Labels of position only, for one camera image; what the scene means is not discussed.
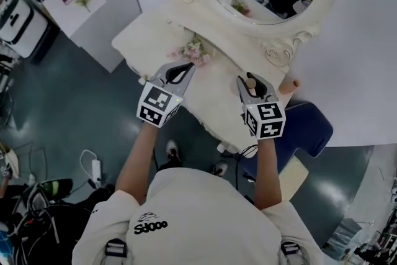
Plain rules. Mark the person's white shirt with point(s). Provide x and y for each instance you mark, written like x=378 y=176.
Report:
x=201 y=217

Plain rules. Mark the white cabinet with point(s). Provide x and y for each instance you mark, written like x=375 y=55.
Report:
x=93 y=40

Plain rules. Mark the person's shoe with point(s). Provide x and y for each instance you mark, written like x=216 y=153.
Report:
x=173 y=150
x=220 y=169

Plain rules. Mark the person's right forearm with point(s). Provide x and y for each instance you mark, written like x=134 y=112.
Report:
x=268 y=173

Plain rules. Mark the pink flower bouquet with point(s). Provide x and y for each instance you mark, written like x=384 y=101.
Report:
x=192 y=51

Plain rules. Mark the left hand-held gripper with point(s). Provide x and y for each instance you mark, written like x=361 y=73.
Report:
x=158 y=105

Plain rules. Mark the blue upholstered chair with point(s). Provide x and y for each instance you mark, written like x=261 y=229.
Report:
x=307 y=130

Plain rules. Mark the white dressing table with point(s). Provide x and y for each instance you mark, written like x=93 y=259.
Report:
x=214 y=97

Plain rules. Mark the person's right shoe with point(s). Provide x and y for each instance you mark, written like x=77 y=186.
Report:
x=220 y=169

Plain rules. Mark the person's left forearm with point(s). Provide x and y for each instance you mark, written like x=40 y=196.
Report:
x=136 y=164

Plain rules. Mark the white power strip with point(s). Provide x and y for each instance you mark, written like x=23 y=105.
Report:
x=96 y=170

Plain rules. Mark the beige board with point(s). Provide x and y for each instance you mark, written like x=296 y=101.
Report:
x=294 y=177

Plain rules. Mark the person's left shoe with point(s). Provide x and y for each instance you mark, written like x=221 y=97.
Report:
x=173 y=150

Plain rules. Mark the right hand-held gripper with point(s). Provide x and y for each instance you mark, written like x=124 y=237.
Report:
x=266 y=119

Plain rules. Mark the pink cup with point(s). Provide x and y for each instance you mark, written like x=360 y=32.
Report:
x=290 y=87

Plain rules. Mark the person's black trousers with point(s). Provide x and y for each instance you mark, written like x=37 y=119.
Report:
x=169 y=166

